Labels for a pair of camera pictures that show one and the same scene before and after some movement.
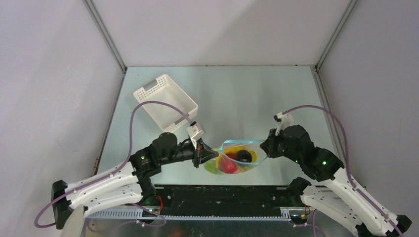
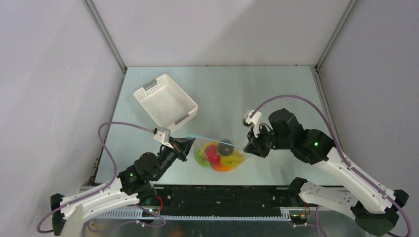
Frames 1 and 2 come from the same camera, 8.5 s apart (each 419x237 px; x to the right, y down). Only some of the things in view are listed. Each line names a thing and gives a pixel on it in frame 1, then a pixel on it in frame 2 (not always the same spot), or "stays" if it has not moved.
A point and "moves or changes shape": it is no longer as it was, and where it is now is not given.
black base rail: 221,200 stays
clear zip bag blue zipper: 235,156 moves or changes shape
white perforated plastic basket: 164,90 stays
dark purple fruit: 243,155 → 225,149
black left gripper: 204,149 → 184,144
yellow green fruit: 234,150 → 232,160
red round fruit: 227,166 moves or changes shape
